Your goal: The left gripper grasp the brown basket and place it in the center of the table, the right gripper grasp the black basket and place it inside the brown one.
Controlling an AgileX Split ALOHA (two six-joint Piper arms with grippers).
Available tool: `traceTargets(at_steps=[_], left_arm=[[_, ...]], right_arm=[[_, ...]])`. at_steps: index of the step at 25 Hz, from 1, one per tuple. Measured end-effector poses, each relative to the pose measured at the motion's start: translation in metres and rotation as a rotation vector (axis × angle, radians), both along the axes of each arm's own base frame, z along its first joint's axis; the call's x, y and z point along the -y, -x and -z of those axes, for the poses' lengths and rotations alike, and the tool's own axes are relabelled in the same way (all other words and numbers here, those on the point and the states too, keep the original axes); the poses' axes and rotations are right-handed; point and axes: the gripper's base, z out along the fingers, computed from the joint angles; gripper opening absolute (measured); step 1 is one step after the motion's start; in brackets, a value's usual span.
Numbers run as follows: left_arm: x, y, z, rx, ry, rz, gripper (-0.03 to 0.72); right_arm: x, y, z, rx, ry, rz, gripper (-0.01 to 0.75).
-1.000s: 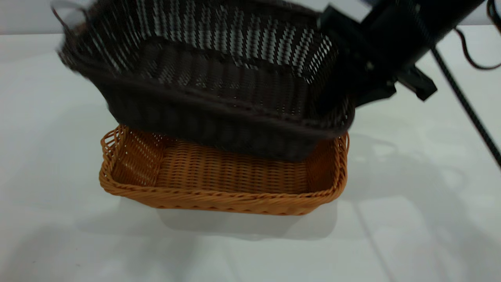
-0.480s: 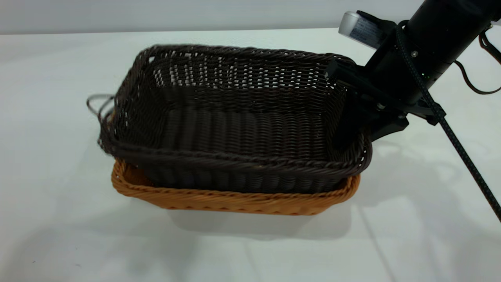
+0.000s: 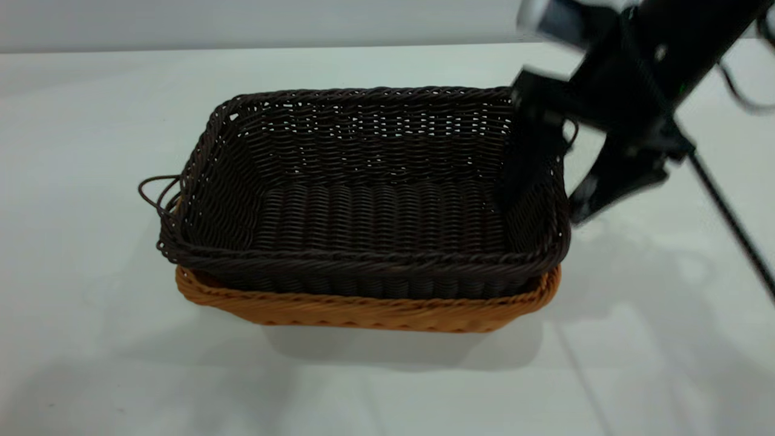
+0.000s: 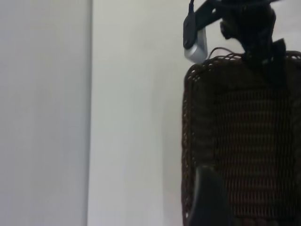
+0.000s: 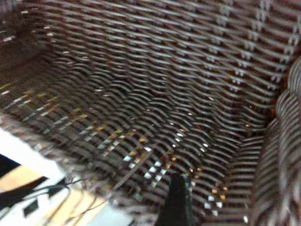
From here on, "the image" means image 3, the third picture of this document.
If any orange-brown wicker basket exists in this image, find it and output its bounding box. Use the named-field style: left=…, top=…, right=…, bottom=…
left=174, top=194, right=562, bottom=334

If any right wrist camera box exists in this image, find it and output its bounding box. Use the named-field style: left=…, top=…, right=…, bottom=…
left=518, top=0, right=632, bottom=53

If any dark brown wicker basket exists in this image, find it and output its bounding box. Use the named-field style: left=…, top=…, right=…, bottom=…
left=138, top=86, right=573, bottom=301

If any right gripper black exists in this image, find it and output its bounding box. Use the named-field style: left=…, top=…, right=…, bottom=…
left=501, top=12, right=697, bottom=226

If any thin black cable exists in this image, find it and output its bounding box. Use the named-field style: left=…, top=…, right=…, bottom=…
left=687, top=151, right=775, bottom=305
left=717, top=6, right=775, bottom=117

